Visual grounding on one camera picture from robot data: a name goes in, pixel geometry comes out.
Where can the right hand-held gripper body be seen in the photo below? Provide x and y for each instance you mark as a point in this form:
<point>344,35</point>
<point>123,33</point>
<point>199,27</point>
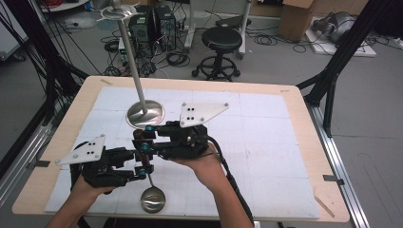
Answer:
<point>196,112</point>

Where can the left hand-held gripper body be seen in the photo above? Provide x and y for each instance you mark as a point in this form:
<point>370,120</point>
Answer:
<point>85,151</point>

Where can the person's left hand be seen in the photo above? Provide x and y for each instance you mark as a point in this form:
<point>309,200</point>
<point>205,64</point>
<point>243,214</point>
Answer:
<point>92,191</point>

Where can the person's right hand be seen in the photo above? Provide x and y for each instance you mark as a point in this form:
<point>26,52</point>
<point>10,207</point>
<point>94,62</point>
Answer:
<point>207,169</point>

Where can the steel utensil stand with hooks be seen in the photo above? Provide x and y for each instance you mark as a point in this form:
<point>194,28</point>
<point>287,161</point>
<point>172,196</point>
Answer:
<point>145,112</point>

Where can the person's dark clothing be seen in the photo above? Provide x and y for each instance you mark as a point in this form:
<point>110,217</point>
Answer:
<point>158,224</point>

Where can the white grid mat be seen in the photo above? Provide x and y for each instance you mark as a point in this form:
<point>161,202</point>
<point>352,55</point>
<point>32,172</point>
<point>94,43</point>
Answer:
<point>259,142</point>

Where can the black round stool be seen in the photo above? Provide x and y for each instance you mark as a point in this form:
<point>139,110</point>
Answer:
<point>221,38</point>

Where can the white metal stand leg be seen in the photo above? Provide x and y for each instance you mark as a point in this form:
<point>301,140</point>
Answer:
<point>191,28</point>
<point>244,34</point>

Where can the small bench power supply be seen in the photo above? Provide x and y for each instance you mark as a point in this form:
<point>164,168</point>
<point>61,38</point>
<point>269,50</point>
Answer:
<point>122,49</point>

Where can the black computer tower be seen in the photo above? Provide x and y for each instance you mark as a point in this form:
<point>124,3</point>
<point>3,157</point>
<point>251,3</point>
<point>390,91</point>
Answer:
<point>165,27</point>
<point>139,27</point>

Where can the cardboard box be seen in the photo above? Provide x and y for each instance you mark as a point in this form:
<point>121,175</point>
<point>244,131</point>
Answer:
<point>296,20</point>

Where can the pale tape strip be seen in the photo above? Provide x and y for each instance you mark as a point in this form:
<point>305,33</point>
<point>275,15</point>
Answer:
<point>324,206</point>

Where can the grey bag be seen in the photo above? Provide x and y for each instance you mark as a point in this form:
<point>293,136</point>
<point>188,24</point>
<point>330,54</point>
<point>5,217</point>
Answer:
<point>335,26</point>

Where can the white flat board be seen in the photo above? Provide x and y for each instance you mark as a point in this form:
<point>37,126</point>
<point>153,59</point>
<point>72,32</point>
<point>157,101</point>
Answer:
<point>362,51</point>

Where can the grey metal bracket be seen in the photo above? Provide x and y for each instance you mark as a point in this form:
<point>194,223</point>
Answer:
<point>40,163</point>
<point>333,180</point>

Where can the aluminium rail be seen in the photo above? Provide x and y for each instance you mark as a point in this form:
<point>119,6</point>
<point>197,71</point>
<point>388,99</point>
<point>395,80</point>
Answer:
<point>19,164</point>
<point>339,158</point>

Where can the black frame strut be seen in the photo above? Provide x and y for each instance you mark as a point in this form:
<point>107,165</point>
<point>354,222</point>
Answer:
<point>345,47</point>

